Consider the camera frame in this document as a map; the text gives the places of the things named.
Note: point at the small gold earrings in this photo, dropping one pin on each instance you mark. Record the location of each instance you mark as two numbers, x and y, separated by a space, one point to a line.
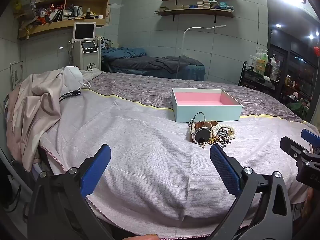
206 144

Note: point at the group of toiletry bottles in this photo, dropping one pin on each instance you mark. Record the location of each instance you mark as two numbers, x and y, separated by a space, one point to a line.
262 63

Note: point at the dark grey blanket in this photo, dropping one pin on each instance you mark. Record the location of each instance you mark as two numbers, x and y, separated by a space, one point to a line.
172 63

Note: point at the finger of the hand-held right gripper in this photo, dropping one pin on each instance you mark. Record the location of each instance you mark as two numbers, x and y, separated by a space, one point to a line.
310 136
291 145

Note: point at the white beauty machine with screen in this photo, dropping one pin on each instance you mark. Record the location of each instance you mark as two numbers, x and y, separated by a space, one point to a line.
87 52

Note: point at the purple grey woven blanket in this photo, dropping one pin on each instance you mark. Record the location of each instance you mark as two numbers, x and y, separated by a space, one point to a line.
140 90

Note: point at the potted flowers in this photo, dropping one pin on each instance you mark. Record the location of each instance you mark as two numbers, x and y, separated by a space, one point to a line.
298 106

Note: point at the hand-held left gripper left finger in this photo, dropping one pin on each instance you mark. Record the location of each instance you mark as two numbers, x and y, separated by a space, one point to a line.
98 165

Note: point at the wooden wall cabinet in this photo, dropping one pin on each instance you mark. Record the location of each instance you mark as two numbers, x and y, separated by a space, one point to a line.
62 22

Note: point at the dark blue duvet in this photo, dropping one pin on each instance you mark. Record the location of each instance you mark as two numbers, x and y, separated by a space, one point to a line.
120 53

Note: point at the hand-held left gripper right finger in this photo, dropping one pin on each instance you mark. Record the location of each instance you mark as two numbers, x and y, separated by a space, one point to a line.
223 166

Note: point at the white floor lamp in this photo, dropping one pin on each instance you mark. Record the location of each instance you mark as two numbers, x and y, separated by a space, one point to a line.
184 37

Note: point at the white wall sign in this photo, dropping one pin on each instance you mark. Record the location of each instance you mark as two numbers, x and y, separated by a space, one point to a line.
17 73

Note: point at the black trolley cart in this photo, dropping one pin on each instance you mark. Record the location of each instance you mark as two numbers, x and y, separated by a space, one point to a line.
255 81

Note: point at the teal box with pink lining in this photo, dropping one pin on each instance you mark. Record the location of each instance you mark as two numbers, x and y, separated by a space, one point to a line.
200 98

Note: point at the white face mask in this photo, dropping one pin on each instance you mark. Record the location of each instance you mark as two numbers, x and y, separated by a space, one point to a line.
73 78

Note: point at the wall shelves with boxes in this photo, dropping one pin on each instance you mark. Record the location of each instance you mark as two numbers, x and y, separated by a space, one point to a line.
207 4

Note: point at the red hanging ornament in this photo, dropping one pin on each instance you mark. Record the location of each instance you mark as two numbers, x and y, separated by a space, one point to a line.
316 51

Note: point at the massage bed with blue cover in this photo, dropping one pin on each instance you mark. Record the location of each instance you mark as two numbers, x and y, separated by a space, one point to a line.
192 71

